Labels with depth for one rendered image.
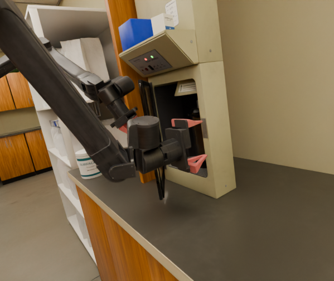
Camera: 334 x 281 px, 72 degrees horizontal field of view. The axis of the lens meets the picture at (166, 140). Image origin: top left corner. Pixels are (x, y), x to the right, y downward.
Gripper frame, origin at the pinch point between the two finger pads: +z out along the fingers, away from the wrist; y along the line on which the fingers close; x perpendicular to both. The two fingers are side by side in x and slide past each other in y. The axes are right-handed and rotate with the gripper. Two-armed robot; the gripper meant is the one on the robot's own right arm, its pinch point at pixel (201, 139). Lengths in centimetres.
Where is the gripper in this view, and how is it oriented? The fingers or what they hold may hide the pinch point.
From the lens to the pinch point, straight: 64.1
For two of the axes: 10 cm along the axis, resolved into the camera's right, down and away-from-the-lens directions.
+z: 8.0, -2.7, 5.3
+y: -1.8, -9.6, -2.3
